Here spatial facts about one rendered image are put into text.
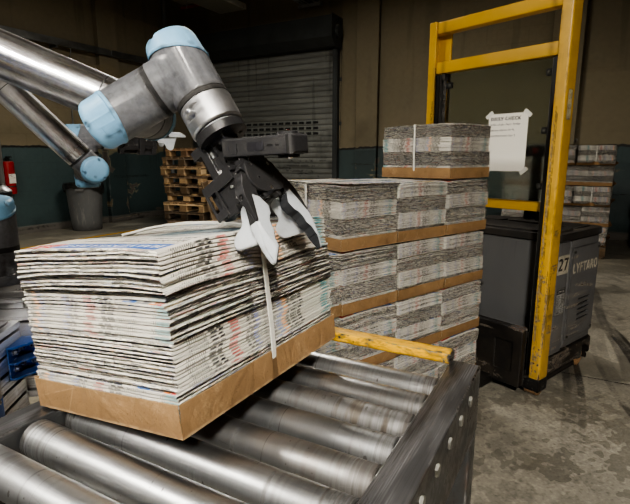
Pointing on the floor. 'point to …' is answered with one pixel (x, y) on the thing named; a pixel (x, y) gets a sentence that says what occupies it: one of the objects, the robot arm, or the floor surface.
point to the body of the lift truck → (582, 254)
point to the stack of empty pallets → (184, 187)
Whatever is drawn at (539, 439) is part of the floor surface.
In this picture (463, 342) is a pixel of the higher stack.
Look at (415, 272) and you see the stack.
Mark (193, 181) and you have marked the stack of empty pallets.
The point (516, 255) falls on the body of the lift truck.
